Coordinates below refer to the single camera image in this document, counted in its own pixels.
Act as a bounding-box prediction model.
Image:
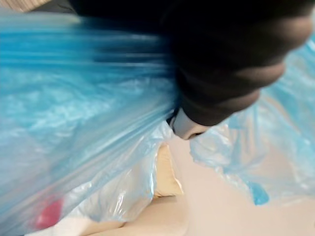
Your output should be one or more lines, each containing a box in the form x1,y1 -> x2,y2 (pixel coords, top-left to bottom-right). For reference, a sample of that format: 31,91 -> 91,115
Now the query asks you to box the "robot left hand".
34,0 -> 315,141

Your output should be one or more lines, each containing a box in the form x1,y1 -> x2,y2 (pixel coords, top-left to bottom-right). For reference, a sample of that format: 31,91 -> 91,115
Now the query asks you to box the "blue translucent plastic trash bag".
0,7 -> 315,236

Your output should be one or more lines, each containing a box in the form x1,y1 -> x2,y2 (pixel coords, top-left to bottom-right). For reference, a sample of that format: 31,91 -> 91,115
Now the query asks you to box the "red rubbish item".
33,198 -> 65,230

